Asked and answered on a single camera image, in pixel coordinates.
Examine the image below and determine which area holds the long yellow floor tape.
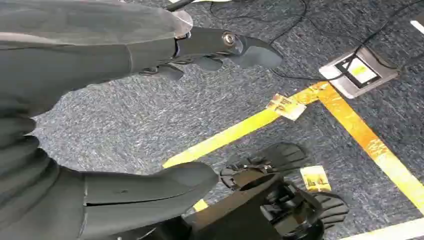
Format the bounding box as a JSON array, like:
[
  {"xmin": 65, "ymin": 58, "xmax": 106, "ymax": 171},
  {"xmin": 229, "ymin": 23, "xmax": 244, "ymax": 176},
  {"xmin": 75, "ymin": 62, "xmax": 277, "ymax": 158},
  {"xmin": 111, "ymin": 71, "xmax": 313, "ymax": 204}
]
[
  {"xmin": 162, "ymin": 81, "xmax": 330, "ymax": 213},
  {"xmin": 316, "ymin": 82, "xmax": 424, "ymax": 216}
]

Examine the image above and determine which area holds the yellow printed floor label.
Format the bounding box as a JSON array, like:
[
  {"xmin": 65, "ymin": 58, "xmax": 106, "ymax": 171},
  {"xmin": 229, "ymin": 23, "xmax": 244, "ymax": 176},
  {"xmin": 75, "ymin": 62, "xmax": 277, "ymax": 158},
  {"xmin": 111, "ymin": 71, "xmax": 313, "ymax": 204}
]
[
  {"xmin": 265, "ymin": 93, "xmax": 308, "ymax": 121},
  {"xmin": 299, "ymin": 165, "xmax": 332, "ymax": 193}
]

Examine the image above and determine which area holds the black ribbed robot foot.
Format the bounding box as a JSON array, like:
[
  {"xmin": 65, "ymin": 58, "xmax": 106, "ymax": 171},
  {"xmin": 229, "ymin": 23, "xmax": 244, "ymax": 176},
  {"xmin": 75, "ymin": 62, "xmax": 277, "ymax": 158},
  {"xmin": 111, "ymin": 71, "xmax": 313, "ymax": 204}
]
[
  {"xmin": 311, "ymin": 191, "xmax": 350, "ymax": 230},
  {"xmin": 220, "ymin": 142, "xmax": 313, "ymax": 190}
]

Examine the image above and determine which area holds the black robot leg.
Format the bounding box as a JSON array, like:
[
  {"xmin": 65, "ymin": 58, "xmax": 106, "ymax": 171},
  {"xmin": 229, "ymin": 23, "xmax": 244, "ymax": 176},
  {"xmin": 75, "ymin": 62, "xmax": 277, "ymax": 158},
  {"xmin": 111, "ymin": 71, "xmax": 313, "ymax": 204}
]
[{"xmin": 190, "ymin": 172, "xmax": 327, "ymax": 240}]

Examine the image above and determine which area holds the silver floor socket box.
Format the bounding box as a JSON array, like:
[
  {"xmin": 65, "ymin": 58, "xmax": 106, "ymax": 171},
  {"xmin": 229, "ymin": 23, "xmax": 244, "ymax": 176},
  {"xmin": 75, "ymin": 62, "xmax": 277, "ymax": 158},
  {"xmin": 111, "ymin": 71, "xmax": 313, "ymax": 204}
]
[{"xmin": 318, "ymin": 45, "xmax": 400, "ymax": 100}]

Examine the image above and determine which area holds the ribbed grey left arm sleeve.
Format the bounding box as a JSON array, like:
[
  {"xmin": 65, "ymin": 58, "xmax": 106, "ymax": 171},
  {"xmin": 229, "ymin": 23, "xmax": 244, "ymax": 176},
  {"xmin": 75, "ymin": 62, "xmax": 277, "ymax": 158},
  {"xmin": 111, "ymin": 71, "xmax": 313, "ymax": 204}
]
[{"xmin": 0, "ymin": 115, "xmax": 61, "ymax": 233}]

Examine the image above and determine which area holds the white floor tape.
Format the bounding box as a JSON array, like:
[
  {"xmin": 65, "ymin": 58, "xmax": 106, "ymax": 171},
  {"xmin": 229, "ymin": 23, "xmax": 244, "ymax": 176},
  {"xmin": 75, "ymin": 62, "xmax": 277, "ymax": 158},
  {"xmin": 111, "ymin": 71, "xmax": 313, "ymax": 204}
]
[{"xmin": 339, "ymin": 217, "xmax": 424, "ymax": 240}]

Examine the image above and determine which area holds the white flat object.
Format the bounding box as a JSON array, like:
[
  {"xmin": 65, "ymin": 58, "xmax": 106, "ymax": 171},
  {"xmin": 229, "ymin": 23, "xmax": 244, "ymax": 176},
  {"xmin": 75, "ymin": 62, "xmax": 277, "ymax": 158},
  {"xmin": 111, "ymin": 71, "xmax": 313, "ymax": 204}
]
[{"xmin": 410, "ymin": 19, "xmax": 424, "ymax": 35}]

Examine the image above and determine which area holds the thin black floor cable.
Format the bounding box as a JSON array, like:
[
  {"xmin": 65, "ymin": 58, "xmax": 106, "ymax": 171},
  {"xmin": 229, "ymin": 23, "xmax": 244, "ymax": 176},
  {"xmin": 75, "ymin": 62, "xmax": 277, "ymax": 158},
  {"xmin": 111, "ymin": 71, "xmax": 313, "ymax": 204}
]
[
  {"xmin": 209, "ymin": 0, "xmax": 308, "ymax": 46},
  {"xmin": 268, "ymin": 0, "xmax": 424, "ymax": 82}
]

